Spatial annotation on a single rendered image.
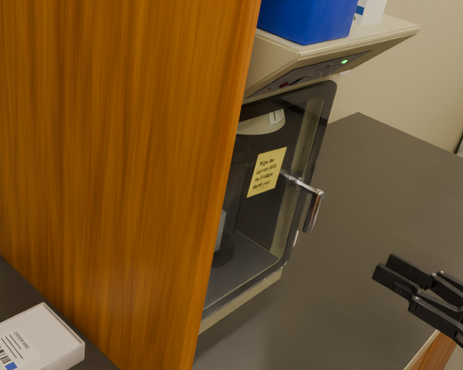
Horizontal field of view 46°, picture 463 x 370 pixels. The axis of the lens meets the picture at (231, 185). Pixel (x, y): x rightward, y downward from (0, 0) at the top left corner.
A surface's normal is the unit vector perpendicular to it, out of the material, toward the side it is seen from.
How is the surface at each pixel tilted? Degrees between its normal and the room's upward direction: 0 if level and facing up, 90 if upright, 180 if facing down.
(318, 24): 90
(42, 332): 0
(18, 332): 0
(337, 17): 90
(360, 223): 0
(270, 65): 90
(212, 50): 90
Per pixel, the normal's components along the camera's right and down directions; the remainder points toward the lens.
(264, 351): 0.16, -0.85
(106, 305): -0.65, 0.29
